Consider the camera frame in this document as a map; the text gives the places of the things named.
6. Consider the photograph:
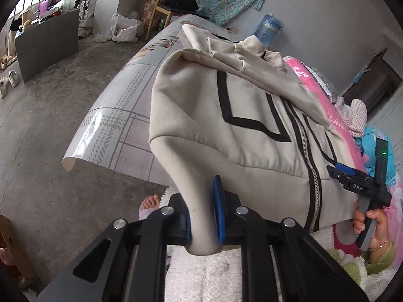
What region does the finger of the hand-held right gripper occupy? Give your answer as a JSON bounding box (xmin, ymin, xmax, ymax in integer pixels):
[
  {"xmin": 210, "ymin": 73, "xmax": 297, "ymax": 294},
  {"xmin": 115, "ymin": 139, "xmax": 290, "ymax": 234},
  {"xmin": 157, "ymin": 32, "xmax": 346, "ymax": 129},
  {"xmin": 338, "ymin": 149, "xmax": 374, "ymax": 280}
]
[
  {"xmin": 334, "ymin": 163, "xmax": 366, "ymax": 178},
  {"xmin": 326, "ymin": 165, "xmax": 351, "ymax": 185}
]

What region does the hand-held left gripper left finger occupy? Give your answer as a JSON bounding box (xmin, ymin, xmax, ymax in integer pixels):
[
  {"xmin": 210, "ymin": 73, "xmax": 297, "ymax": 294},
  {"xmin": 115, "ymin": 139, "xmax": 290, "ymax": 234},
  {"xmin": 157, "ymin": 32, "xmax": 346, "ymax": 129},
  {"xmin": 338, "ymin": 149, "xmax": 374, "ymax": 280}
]
[{"xmin": 36, "ymin": 193, "xmax": 192, "ymax": 302}]

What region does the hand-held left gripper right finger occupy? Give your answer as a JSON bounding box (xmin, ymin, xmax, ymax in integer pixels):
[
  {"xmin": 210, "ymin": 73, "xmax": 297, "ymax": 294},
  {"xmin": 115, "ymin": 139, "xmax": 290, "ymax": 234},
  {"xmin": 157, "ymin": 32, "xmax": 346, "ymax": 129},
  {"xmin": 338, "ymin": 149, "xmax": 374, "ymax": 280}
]
[{"xmin": 212, "ymin": 175, "xmax": 369, "ymax": 302}]

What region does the beige jacket with black trim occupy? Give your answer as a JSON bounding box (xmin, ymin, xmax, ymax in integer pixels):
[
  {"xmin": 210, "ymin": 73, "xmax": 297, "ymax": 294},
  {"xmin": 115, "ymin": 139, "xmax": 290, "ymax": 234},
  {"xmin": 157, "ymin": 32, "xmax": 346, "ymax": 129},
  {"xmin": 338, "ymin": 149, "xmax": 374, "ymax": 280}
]
[{"xmin": 148, "ymin": 23, "xmax": 362, "ymax": 257}]

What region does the person's right hand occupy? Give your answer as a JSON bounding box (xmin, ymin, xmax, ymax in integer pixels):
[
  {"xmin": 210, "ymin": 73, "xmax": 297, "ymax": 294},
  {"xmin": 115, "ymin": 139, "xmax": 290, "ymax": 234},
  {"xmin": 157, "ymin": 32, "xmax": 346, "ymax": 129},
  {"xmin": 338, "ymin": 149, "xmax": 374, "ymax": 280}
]
[{"xmin": 352, "ymin": 201, "xmax": 392, "ymax": 252}]

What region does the pink slipper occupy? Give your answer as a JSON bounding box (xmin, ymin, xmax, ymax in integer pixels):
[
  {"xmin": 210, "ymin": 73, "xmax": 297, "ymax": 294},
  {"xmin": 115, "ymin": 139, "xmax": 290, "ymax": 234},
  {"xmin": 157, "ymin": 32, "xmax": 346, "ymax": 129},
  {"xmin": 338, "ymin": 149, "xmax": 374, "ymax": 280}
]
[{"xmin": 139, "ymin": 195, "xmax": 162, "ymax": 221}]

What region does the person's foot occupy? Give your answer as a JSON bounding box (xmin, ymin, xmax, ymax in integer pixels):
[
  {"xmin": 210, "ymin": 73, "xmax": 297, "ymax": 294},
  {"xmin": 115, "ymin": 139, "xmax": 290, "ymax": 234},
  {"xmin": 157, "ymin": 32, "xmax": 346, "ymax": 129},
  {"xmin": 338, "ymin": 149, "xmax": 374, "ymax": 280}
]
[{"xmin": 142, "ymin": 195, "xmax": 161, "ymax": 211}]

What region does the pink checked cloth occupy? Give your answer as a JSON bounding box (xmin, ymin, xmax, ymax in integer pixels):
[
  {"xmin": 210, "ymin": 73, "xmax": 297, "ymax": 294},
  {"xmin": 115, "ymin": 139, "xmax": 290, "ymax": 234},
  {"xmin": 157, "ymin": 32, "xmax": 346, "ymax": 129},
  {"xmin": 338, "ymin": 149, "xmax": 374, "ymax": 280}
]
[{"xmin": 335, "ymin": 98, "xmax": 368, "ymax": 137}]

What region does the white fluffy blanket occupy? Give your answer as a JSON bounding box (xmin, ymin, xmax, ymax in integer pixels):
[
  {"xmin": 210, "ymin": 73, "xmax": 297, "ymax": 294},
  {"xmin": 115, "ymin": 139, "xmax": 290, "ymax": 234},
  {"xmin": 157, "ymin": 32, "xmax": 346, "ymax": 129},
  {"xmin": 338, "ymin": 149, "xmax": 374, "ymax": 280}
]
[{"xmin": 160, "ymin": 187, "xmax": 378, "ymax": 302}]

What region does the grey pillow with lace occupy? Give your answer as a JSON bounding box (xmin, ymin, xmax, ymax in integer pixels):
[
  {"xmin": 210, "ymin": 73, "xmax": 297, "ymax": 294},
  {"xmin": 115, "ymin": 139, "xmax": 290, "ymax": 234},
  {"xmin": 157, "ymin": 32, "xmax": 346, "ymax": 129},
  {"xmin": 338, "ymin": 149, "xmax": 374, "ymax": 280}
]
[{"xmin": 307, "ymin": 66, "xmax": 339, "ymax": 98}]

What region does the dark wooden door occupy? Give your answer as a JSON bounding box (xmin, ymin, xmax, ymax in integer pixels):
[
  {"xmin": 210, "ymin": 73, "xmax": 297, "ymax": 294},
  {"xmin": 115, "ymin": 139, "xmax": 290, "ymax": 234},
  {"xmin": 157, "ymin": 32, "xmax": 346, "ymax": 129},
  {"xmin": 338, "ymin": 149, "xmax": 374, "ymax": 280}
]
[{"xmin": 342, "ymin": 48, "xmax": 403, "ymax": 114}]

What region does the pink floral blanket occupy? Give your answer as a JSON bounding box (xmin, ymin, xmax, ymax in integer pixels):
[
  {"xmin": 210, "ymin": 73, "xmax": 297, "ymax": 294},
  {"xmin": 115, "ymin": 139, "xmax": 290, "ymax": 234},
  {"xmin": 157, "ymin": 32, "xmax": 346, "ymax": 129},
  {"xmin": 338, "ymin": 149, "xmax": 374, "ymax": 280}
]
[{"xmin": 283, "ymin": 56, "xmax": 403, "ymax": 255}]

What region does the blue water bottle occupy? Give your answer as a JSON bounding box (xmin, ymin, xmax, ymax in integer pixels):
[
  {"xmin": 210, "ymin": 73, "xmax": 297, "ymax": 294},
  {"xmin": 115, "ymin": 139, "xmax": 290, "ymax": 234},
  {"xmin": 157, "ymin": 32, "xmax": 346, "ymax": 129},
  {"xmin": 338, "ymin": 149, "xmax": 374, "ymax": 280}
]
[{"xmin": 253, "ymin": 13, "xmax": 284, "ymax": 45}]

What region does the white plastic bag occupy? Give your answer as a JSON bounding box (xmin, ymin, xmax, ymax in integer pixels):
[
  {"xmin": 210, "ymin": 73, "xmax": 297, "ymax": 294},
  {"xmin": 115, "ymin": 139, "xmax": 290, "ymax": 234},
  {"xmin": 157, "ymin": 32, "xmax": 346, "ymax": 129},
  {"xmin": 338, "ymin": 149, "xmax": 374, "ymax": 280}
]
[{"xmin": 111, "ymin": 12, "xmax": 144, "ymax": 42}]

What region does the wooden chair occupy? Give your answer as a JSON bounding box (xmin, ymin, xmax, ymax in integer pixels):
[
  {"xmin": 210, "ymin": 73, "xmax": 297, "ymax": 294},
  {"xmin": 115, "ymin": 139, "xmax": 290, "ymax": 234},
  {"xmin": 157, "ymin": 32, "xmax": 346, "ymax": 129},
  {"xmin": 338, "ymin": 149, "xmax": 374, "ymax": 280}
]
[{"xmin": 145, "ymin": 0, "xmax": 205, "ymax": 40}]

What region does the black bag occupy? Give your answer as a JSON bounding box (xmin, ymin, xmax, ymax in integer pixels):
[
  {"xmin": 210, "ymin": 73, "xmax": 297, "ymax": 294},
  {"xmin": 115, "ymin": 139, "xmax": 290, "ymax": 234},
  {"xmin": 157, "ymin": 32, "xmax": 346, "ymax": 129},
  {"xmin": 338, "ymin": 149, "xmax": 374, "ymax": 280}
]
[{"xmin": 162, "ymin": 0, "xmax": 199, "ymax": 11}]

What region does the grey board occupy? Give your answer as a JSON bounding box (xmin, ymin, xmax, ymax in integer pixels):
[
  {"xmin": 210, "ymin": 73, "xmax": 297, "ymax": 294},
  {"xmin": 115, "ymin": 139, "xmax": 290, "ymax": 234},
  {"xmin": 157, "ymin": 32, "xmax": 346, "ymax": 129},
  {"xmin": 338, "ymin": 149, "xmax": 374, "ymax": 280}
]
[{"xmin": 14, "ymin": 8, "xmax": 80, "ymax": 83}]

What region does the orange patterned chair cushion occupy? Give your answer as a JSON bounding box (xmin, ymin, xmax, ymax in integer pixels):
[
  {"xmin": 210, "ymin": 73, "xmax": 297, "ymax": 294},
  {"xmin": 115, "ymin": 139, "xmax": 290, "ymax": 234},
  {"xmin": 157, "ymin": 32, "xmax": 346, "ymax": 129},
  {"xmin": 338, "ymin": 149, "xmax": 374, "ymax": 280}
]
[{"xmin": 142, "ymin": 0, "xmax": 164, "ymax": 22}]

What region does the beige curtain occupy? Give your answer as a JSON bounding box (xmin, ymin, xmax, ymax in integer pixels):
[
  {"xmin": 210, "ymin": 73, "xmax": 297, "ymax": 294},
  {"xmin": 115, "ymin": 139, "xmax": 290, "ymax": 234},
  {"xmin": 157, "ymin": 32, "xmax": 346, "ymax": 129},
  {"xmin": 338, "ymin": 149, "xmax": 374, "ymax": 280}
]
[{"xmin": 78, "ymin": 0, "xmax": 104, "ymax": 37}]

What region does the beige shoe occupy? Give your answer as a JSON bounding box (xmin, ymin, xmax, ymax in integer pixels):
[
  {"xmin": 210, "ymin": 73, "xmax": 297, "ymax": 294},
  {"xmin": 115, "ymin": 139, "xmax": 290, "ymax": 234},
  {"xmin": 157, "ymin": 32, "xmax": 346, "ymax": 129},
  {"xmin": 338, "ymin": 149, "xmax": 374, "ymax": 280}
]
[{"xmin": 0, "ymin": 55, "xmax": 18, "ymax": 70}]

